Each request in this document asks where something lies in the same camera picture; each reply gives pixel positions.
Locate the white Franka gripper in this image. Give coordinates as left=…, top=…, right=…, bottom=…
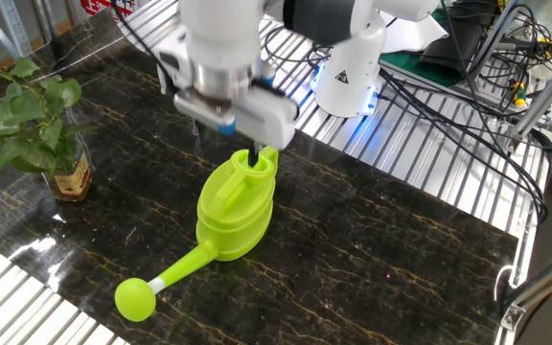
left=153, top=26, right=300, bottom=169

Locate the lime green watering can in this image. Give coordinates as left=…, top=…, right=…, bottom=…
left=114, top=146, right=280, bottom=323

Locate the green leafy plant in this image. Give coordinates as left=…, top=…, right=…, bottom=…
left=0, top=57, right=96, bottom=207

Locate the dark marble pattern mat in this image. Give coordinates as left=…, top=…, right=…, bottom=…
left=0, top=8, right=519, bottom=345

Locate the glass bottle with label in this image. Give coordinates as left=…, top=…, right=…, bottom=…
left=40, top=143, right=94, bottom=202

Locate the white cloth sheet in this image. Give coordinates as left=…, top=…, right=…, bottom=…
left=380, top=13, right=449, bottom=55

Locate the red white sign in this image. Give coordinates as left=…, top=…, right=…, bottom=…
left=80, top=0, right=136, bottom=23

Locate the black pouch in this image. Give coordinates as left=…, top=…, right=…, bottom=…
left=422, top=4, right=491, bottom=81

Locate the yellow green screwdriver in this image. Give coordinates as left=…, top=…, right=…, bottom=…
left=510, top=80, right=527, bottom=107

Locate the silver blue-tipped camera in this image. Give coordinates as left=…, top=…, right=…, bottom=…
left=172, top=90, right=238, bottom=136
left=259, top=61, right=277, bottom=88

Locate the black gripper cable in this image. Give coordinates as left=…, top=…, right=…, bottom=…
left=251, top=79, right=301, bottom=121

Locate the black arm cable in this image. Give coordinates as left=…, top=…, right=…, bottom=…
left=107, top=0, right=181, bottom=95

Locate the grey metal frame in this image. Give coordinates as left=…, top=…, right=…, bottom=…
left=0, top=0, right=35, bottom=61

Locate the black cable bundle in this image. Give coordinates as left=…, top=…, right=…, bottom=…
left=262, top=0, right=552, bottom=225

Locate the aluminium diagonal post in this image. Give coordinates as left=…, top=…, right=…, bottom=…
left=510, top=47, right=552, bottom=140

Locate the aluminium bracket post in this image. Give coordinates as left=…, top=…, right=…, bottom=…
left=499, top=247, right=552, bottom=333

